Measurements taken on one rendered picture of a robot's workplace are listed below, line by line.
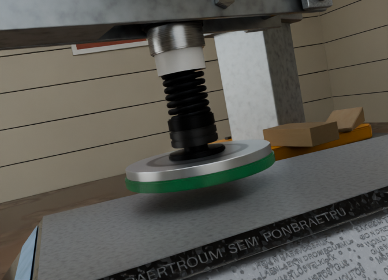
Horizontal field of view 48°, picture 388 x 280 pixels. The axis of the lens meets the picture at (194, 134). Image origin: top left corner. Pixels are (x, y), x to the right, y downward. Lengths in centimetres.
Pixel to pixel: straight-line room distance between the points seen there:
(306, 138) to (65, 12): 79
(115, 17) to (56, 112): 606
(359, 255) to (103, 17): 38
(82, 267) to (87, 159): 620
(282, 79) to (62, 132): 539
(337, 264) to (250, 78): 101
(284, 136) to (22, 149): 559
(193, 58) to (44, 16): 20
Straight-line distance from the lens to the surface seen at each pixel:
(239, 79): 143
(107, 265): 43
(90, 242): 52
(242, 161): 55
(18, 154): 658
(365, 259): 48
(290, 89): 147
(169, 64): 60
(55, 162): 660
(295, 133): 120
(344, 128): 136
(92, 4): 54
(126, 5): 55
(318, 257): 46
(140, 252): 44
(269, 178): 66
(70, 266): 46
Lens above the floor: 96
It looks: 5 degrees down
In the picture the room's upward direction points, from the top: 11 degrees counter-clockwise
